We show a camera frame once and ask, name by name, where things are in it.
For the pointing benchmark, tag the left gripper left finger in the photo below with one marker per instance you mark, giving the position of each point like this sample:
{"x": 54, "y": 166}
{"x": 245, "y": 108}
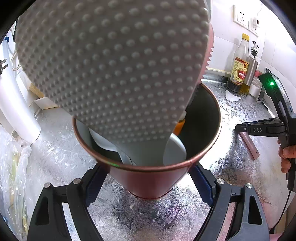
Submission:
{"x": 62, "y": 212}

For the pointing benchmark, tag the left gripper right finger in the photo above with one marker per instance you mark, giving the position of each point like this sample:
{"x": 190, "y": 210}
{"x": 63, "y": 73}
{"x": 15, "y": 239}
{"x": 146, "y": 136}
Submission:
{"x": 235, "y": 212}

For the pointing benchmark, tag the pink plastic utensil handle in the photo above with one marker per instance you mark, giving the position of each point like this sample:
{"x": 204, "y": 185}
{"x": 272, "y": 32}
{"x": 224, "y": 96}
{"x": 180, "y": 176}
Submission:
{"x": 249, "y": 144}

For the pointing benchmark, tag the red metal utensil cup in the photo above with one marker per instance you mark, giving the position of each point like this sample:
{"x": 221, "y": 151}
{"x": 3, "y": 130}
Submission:
{"x": 200, "y": 132}

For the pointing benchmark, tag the white dotted rice paddle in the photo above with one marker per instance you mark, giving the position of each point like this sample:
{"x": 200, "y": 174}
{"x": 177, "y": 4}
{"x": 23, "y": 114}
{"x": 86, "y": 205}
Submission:
{"x": 126, "y": 69}

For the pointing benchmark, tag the white ceramic soup spoon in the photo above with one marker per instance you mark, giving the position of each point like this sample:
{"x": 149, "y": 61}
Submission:
{"x": 175, "y": 151}

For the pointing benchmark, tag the person right hand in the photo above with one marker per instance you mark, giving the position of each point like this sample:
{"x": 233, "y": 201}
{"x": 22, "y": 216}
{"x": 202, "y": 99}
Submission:
{"x": 286, "y": 154}

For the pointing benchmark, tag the red lid seasoning container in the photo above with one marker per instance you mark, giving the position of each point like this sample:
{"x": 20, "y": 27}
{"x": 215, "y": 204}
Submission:
{"x": 256, "y": 85}

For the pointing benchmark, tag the white paper scrap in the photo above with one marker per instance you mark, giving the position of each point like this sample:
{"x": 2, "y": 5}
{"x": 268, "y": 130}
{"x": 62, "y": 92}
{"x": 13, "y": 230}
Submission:
{"x": 231, "y": 97}

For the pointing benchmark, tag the stainless steel oil dispenser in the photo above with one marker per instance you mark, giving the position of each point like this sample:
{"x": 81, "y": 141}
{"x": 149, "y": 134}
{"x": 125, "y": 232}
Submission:
{"x": 252, "y": 67}

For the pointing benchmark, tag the vinegar bottle yellow cap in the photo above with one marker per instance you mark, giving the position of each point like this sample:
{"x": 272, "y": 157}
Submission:
{"x": 240, "y": 65}

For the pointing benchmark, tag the white water pipe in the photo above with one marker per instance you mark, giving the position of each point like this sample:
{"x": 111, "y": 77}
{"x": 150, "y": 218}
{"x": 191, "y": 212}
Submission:
{"x": 13, "y": 104}

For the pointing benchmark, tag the white wall socket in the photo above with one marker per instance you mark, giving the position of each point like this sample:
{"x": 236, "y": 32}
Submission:
{"x": 244, "y": 19}

